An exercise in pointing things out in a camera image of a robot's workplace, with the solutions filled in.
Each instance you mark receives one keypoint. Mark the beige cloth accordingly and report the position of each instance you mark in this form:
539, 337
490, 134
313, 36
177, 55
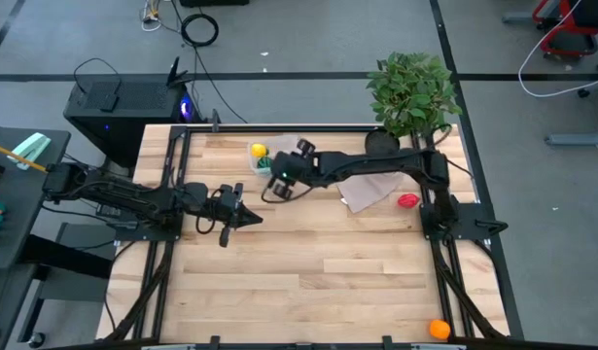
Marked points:
366, 192

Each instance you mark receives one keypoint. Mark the red round toy fruit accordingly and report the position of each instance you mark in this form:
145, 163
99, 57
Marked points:
408, 200

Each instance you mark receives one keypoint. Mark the mint green tool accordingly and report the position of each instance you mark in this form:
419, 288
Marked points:
31, 148

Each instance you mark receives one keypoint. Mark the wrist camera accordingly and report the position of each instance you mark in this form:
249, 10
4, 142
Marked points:
226, 197
288, 167

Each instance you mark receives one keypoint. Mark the black computer tower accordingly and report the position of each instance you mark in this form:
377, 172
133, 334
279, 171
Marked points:
128, 112

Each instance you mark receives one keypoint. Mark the green striped toy watermelon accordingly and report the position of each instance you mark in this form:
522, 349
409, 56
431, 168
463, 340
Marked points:
264, 163

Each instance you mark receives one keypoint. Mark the orange toy orange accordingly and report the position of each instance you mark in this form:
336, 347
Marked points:
440, 329

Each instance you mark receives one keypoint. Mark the red and black chair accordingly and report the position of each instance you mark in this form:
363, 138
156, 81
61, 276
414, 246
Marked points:
587, 14

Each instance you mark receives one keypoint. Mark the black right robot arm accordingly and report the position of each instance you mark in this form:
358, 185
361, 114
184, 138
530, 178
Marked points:
376, 163

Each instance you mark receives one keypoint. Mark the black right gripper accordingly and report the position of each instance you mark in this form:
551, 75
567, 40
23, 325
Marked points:
306, 147

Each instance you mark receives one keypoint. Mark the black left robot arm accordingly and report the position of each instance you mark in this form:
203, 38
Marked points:
133, 197

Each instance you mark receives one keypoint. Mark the yellow toy lemon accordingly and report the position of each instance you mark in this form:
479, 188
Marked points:
258, 150

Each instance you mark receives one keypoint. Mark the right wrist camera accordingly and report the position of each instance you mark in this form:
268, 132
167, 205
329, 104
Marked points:
288, 167

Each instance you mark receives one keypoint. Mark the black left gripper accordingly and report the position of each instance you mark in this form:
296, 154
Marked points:
233, 228

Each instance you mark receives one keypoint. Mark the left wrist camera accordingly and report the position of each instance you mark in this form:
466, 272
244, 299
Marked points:
226, 197

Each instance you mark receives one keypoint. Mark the silver aluminium profile bar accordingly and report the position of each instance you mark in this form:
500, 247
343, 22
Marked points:
439, 347
169, 347

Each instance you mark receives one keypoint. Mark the black side desk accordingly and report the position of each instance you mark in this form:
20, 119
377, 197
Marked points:
16, 214

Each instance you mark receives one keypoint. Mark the green plant in black pot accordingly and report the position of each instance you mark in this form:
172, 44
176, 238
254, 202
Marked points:
410, 94

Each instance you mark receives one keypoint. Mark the grey stand leg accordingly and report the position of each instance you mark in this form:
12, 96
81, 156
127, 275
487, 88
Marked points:
575, 140

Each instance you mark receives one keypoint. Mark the clear plastic tupperware container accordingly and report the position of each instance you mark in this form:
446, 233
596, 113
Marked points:
279, 143

